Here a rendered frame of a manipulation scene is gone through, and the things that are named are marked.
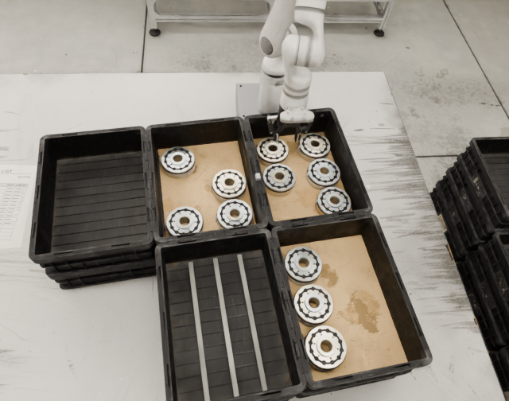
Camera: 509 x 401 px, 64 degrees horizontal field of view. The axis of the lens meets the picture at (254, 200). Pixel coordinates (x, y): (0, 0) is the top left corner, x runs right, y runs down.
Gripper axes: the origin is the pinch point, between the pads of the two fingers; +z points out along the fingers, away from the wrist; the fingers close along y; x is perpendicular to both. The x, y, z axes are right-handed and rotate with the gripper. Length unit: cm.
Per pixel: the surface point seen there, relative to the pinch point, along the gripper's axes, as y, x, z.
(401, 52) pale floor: -118, -156, 93
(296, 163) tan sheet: -4.1, 2.5, 10.1
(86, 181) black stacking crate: 61, 6, 10
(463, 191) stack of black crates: -89, -10, 53
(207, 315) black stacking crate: 26, 50, 10
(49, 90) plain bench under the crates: 85, -46, 22
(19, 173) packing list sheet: 88, -6, 22
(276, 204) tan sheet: 4.3, 17.5, 10.2
